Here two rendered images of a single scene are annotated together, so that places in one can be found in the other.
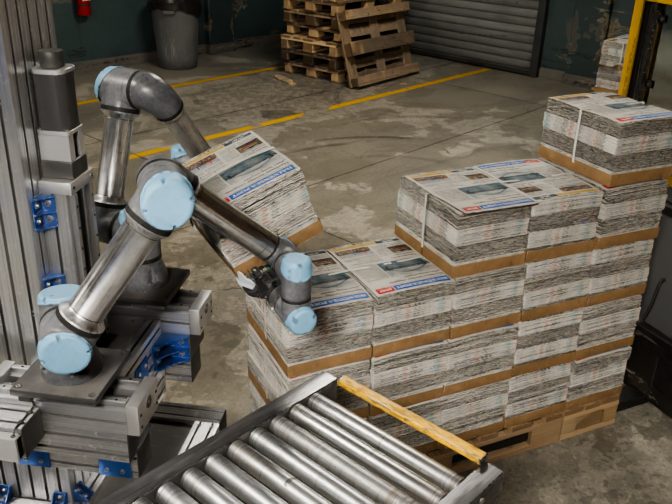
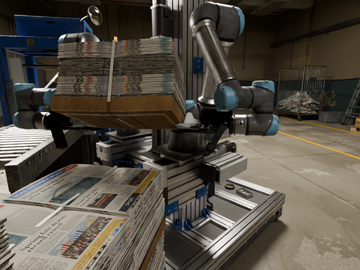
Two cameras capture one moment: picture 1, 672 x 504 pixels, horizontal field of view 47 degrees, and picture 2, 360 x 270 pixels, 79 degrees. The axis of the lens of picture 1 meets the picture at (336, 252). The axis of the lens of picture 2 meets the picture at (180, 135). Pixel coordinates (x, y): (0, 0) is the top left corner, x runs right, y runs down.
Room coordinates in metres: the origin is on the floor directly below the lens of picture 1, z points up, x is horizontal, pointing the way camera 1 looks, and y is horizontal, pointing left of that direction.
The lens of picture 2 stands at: (2.76, -0.25, 1.12)
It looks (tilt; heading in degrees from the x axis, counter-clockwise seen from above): 13 degrees down; 127
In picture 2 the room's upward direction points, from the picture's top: straight up
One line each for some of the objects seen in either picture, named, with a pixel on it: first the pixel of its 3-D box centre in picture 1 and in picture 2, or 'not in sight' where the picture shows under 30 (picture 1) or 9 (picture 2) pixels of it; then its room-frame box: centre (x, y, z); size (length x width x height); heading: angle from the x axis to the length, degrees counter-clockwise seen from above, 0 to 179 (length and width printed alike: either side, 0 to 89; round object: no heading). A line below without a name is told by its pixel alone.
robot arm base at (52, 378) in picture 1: (70, 352); (128, 125); (1.64, 0.66, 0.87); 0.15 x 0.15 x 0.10
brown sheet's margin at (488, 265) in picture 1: (457, 242); not in sight; (2.41, -0.42, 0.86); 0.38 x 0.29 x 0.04; 26
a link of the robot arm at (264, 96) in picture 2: (186, 162); (258, 97); (2.51, 0.53, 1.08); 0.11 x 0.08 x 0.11; 62
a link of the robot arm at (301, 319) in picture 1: (295, 312); (30, 120); (1.68, 0.10, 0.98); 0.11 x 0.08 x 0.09; 27
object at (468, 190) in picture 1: (468, 189); not in sight; (2.39, -0.43, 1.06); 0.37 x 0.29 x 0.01; 26
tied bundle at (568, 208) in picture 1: (530, 207); not in sight; (2.54, -0.68, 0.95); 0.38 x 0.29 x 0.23; 25
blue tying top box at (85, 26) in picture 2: not in sight; (59, 33); (0.26, 0.94, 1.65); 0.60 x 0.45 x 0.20; 48
